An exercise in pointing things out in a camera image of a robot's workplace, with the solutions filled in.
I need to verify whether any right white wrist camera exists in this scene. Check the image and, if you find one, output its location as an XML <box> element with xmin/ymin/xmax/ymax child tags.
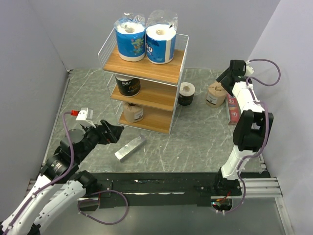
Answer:
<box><xmin>245</xmin><ymin>61</ymin><xmax>254</xmax><ymax>77</ymax></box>

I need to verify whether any white wire wooden shelf rack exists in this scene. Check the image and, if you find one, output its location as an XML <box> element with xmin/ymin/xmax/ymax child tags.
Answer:
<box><xmin>98</xmin><ymin>29</ymin><xmax>189</xmax><ymax>134</ymax></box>

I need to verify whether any blue paper towel roll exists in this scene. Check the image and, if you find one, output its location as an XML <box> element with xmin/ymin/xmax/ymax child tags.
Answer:
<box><xmin>114</xmin><ymin>13</ymin><xmax>146</xmax><ymax>62</ymax></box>
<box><xmin>146</xmin><ymin>10</ymin><xmax>178</xmax><ymax>64</ymax></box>

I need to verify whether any brown paper roll front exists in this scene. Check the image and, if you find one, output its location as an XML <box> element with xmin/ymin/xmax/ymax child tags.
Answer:
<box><xmin>123</xmin><ymin>102</ymin><xmax>144</xmax><ymax>123</ymax></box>

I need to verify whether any brown paper roll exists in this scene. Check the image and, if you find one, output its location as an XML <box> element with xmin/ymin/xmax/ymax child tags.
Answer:
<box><xmin>205</xmin><ymin>82</ymin><xmax>227</xmax><ymax>108</ymax></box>
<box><xmin>123</xmin><ymin>102</ymin><xmax>144</xmax><ymax>123</ymax></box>

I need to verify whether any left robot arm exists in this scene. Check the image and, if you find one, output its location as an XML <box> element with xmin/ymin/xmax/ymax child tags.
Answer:
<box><xmin>0</xmin><ymin>120</ymin><xmax>124</xmax><ymax>235</ymax></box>

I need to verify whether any red toothpaste box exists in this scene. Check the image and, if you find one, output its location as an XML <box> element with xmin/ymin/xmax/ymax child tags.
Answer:
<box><xmin>225</xmin><ymin>94</ymin><xmax>241</xmax><ymax>125</ymax></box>

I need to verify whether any silver toothpaste box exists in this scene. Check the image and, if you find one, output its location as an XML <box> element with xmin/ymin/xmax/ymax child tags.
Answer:
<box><xmin>114</xmin><ymin>135</ymin><xmax>146</xmax><ymax>162</ymax></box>

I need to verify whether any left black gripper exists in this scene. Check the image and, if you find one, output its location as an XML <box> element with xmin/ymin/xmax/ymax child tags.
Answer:
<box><xmin>75</xmin><ymin>118</ymin><xmax>124</xmax><ymax>163</ymax></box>

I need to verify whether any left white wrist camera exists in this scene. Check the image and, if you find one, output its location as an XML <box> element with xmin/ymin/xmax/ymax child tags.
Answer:
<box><xmin>70</xmin><ymin>108</ymin><xmax>96</xmax><ymax>128</ymax></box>

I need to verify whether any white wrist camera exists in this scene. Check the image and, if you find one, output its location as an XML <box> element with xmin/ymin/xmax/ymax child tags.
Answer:
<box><xmin>70</xmin><ymin>108</ymin><xmax>96</xmax><ymax>128</ymax></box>
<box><xmin>245</xmin><ymin>61</ymin><xmax>254</xmax><ymax>77</ymax></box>

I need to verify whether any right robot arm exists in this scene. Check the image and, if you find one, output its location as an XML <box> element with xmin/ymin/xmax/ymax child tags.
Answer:
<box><xmin>214</xmin><ymin>60</ymin><xmax>273</xmax><ymax>195</ymax></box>

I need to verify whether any black paper towel roll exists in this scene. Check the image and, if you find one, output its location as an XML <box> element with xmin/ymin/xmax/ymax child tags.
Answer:
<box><xmin>178</xmin><ymin>82</ymin><xmax>195</xmax><ymax>106</ymax></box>
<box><xmin>114</xmin><ymin>74</ymin><xmax>141</xmax><ymax>97</ymax></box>

